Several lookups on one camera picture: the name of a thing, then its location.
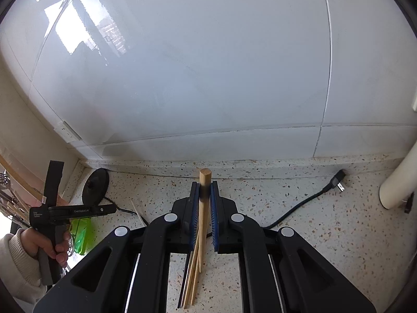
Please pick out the white thermos bottle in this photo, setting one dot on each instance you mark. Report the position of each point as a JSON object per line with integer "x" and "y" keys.
{"x": 397, "y": 182}

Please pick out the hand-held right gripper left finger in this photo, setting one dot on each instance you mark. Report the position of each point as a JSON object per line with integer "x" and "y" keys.
{"x": 194, "y": 216}

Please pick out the wooden cutting board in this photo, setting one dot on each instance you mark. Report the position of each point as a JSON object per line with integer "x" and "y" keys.
{"x": 16, "y": 176}

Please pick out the green plastic item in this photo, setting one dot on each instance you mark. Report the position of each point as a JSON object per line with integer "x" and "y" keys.
{"x": 79, "y": 234}

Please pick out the thin white stick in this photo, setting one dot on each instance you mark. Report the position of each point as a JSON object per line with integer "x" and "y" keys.
{"x": 139, "y": 212}

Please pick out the white wall socket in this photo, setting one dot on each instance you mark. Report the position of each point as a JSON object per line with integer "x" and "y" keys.
{"x": 66, "y": 132}

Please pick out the person's left hand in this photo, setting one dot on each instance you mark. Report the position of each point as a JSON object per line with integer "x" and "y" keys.
{"x": 32, "y": 241}

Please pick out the black round kettle base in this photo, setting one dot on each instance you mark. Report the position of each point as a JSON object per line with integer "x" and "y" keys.
{"x": 94, "y": 186}

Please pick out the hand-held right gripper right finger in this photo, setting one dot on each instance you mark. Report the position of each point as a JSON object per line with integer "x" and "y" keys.
{"x": 214, "y": 216}

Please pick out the small black plug adapter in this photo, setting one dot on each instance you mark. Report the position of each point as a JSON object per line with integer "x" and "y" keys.
{"x": 409, "y": 203}

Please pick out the wooden chopstick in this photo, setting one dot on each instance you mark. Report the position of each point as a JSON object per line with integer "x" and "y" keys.
{"x": 204, "y": 199}
{"x": 194, "y": 277}
{"x": 190, "y": 283}

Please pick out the black and silver chopstick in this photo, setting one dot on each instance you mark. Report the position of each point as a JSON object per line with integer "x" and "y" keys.
{"x": 183, "y": 283}

